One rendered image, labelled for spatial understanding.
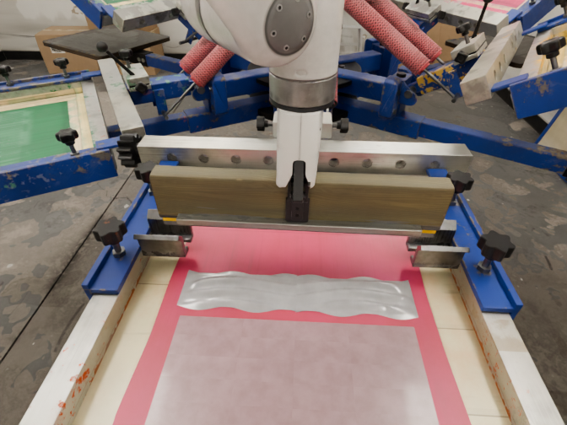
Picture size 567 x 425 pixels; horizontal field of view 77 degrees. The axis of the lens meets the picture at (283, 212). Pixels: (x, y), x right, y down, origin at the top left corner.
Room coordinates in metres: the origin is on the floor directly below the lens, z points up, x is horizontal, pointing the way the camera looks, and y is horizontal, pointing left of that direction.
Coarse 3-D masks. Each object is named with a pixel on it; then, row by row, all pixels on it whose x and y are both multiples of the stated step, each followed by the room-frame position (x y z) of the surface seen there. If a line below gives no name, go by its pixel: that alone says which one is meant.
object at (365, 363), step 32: (320, 256) 0.43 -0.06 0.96; (352, 256) 0.43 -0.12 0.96; (384, 256) 0.43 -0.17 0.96; (416, 288) 0.36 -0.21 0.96; (320, 320) 0.30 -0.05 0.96; (352, 320) 0.30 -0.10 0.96; (384, 320) 0.30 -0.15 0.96; (416, 320) 0.30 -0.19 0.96; (320, 352) 0.25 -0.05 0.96; (352, 352) 0.25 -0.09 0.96; (384, 352) 0.25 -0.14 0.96; (416, 352) 0.25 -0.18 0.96; (320, 384) 0.21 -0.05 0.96; (352, 384) 0.21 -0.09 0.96; (384, 384) 0.21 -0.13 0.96; (416, 384) 0.21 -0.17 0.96; (448, 384) 0.21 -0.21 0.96; (320, 416) 0.17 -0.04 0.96; (352, 416) 0.17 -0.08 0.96; (384, 416) 0.17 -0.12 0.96; (416, 416) 0.17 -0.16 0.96; (448, 416) 0.17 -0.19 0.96
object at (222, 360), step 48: (192, 240) 0.46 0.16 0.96; (240, 240) 0.46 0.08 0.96; (288, 240) 0.46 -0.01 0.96; (192, 336) 0.27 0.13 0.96; (240, 336) 0.27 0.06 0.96; (288, 336) 0.27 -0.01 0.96; (144, 384) 0.21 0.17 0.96; (192, 384) 0.21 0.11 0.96; (240, 384) 0.21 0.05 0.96; (288, 384) 0.21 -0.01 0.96
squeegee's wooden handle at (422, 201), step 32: (160, 192) 0.40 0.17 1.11; (192, 192) 0.39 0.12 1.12; (224, 192) 0.39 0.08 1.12; (256, 192) 0.39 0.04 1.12; (320, 192) 0.39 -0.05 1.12; (352, 192) 0.38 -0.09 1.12; (384, 192) 0.38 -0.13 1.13; (416, 192) 0.38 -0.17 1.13; (448, 192) 0.38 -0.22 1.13; (416, 224) 0.38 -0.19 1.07
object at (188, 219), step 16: (192, 224) 0.38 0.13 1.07; (208, 224) 0.38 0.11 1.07; (224, 224) 0.38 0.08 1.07; (240, 224) 0.38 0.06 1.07; (256, 224) 0.38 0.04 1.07; (272, 224) 0.38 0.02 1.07; (288, 224) 0.37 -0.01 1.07; (304, 224) 0.37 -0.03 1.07; (320, 224) 0.37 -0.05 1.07; (336, 224) 0.38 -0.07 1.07; (352, 224) 0.38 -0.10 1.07; (368, 224) 0.38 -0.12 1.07; (384, 224) 0.38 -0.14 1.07; (400, 224) 0.38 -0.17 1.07
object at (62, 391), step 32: (128, 288) 0.34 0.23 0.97; (96, 320) 0.28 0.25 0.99; (480, 320) 0.28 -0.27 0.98; (512, 320) 0.28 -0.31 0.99; (64, 352) 0.23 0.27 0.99; (96, 352) 0.24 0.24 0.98; (512, 352) 0.23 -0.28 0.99; (64, 384) 0.19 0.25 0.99; (512, 384) 0.19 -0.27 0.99; (32, 416) 0.16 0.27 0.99; (64, 416) 0.16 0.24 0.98; (512, 416) 0.17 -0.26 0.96; (544, 416) 0.16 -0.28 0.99
